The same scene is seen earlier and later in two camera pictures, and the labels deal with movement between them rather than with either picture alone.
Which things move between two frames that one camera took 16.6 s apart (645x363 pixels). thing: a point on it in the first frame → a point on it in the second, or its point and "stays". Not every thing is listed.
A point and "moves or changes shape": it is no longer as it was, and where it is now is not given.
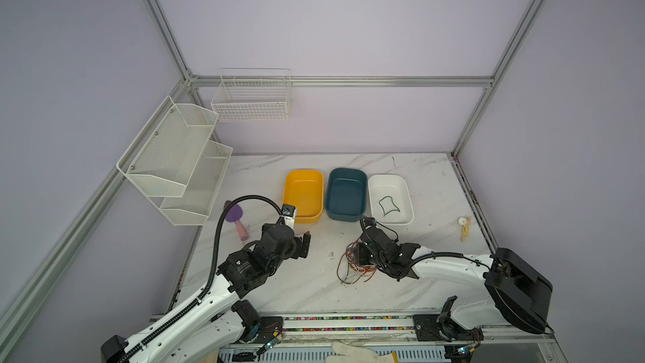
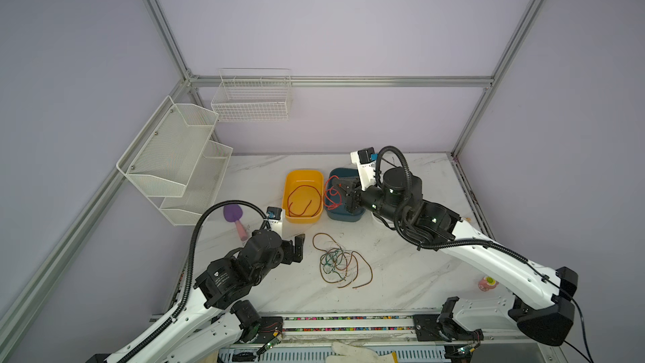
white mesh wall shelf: (171, 159) stays
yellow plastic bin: (304, 189) stays
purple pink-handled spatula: (234, 214) stays
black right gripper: (359, 255) → (350, 186)
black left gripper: (295, 250) stays
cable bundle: (348, 270) moves or changes shape
